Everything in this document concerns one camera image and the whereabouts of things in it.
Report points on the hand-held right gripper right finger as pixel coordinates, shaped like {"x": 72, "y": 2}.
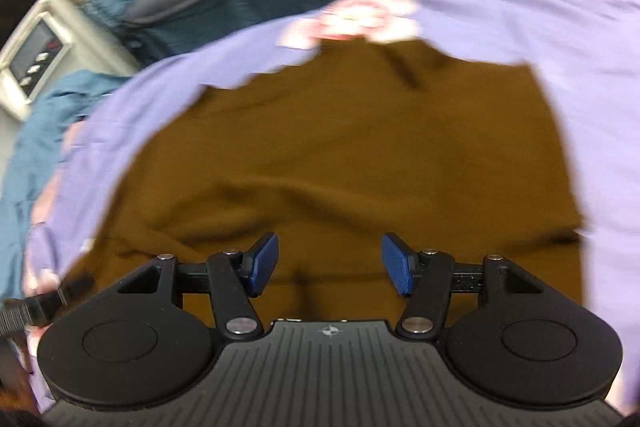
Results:
{"x": 397, "y": 264}

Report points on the purple floral bedsheet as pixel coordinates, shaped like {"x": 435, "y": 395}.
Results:
{"x": 600, "y": 82}

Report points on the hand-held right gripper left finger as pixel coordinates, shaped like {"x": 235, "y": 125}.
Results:
{"x": 262, "y": 264}

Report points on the white machine with control panel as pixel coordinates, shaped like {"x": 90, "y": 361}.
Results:
{"x": 30, "y": 62}

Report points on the brown knit garment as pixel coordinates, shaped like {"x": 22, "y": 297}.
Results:
{"x": 350, "y": 147}

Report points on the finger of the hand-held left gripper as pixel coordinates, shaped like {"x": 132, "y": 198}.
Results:
{"x": 55, "y": 299}

